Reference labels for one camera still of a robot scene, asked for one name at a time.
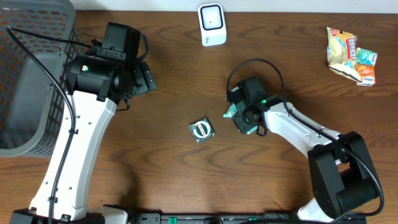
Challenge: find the mint green snack packet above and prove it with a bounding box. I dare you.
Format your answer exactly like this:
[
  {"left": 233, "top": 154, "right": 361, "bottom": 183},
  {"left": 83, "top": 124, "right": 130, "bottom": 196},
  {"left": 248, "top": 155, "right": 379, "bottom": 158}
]
[{"left": 223, "top": 104, "right": 257, "bottom": 134}]

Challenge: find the round dark green packet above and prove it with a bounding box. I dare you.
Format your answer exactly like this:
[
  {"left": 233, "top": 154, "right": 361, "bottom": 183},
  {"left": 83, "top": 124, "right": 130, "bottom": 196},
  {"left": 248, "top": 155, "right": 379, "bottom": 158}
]
[{"left": 189, "top": 118, "right": 215, "bottom": 143}]

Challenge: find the yellow snack bag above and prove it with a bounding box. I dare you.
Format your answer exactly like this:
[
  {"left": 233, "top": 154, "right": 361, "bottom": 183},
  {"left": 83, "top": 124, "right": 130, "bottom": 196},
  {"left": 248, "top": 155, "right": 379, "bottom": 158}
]
[{"left": 326, "top": 27, "right": 361, "bottom": 82}]

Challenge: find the small orange juice carton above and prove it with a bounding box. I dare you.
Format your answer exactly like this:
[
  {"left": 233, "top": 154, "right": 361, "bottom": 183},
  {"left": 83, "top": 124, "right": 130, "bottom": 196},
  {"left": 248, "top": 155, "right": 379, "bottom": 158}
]
[{"left": 356, "top": 64, "right": 376, "bottom": 86}]

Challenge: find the small teal white packet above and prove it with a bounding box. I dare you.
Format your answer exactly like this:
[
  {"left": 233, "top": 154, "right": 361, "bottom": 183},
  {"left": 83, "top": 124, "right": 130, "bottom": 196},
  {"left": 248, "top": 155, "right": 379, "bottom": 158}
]
[{"left": 356, "top": 47, "right": 377, "bottom": 66}]

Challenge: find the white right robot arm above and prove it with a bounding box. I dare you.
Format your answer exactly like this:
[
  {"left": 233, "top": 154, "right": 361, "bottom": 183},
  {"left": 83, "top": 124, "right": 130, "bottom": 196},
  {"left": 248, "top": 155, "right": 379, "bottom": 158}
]
[{"left": 227, "top": 91, "right": 385, "bottom": 223}]

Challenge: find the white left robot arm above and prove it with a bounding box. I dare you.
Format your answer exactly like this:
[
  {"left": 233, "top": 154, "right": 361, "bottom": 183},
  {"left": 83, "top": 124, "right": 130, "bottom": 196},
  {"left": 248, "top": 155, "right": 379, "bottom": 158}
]
[{"left": 10, "top": 55, "right": 156, "bottom": 223}]

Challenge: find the white barcode scanner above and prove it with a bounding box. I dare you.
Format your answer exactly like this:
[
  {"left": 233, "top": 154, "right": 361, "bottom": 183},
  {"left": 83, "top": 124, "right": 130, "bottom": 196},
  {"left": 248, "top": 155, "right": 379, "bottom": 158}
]
[{"left": 197, "top": 3, "right": 227, "bottom": 47}]

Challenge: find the grey plastic mesh basket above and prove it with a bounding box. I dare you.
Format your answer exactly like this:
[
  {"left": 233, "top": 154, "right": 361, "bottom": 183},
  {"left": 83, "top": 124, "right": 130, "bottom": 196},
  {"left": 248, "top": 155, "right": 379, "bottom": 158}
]
[{"left": 1, "top": 0, "right": 84, "bottom": 157}]

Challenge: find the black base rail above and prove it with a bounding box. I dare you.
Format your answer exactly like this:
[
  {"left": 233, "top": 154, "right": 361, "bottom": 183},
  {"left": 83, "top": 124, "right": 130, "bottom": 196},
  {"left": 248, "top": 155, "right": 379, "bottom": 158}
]
[{"left": 133, "top": 212, "right": 368, "bottom": 224}]

